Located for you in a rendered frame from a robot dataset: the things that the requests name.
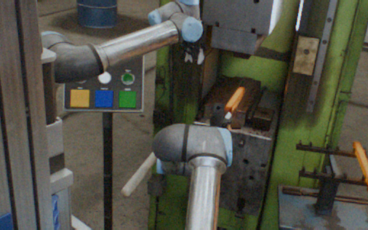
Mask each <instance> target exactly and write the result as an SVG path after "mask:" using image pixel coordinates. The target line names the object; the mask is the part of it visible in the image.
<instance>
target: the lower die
mask: <svg viewBox="0 0 368 230"><path fill-rule="evenodd" d="M244 78H248V79H250V82H249V84H248V85H247V87H245V89H244V91H243V93H242V95H241V97H240V98H239V101H238V102H237V104H236V106H235V108H234V110H232V114H231V116H232V122H231V124H240V125H241V126H244V124H245V122H247V115H248V113H249V107H248V106H245V107H244V108H242V107H243V105H244V102H245V101H247V98H248V97H249V95H250V92H251V91H252V88H253V87H254V85H256V84H259V85H260V87H261V83H262V82H260V80H255V79H253V78H251V77H247V76H243V78H242V77H238V76H235V77H229V76H227V80H226V78H225V84H224V80H223V86H222V87H221V84H220V89H219V87H218V88H217V89H218V93H217V90H216V91H215V93H216V96H215V94H214V95H213V100H212V97H211V98H210V99H209V100H208V101H207V103H206V105H205V106H204V118H205V119H210V118H211V115H212V111H213V107H214V103H224V105H225V106H227V103H228V101H229V100H230V99H231V98H232V96H233V95H235V93H236V91H237V89H238V88H239V86H240V85H241V83H242V82H243V79H244Z"/></svg>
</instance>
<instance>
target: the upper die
mask: <svg viewBox="0 0 368 230"><path fill-rule="evenodd" d="M265 38H266V36H264V35H259V34H258V33H255V28H254V29H253V31H252V32H251V33H250V32H246V31H238V30H233V29H229V28H221V27H219V23H218V24H217V25H216V26H213V27H212V42H211V47H214V48H218V49H226V50H230V51H234V52H242V53H247V54H251V55H254V54H255V53H256V51H257V50H259V48H260V45H261V44H262V43H263V41H264V39H265Z"/></svg>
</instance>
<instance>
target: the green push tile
mask: <svg viewBox="0 0 368 230"><path fill-rule="evenodd" d="M119 108H136V91H119Z"/></svg>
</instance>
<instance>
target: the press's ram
mask: <svg viewBox="0 0 368 230"><path fill-rule="evenodd" d="M283 8H284V0H204V8H203V17H202V20H203V21H205V22H207V25H212V26H216V25H217V24H218V23H219V27H221V28H229V29H233V30H238V31H246V32H250V33H251V32H252V31H253V29H254V28H255V33H258V34H259V35H264V36H270V33H271V31H272V30H273V29H274V27H275V25H276V23H277V22H278V20H279V18H280V17H281V16H282V13H283Z"/></svg>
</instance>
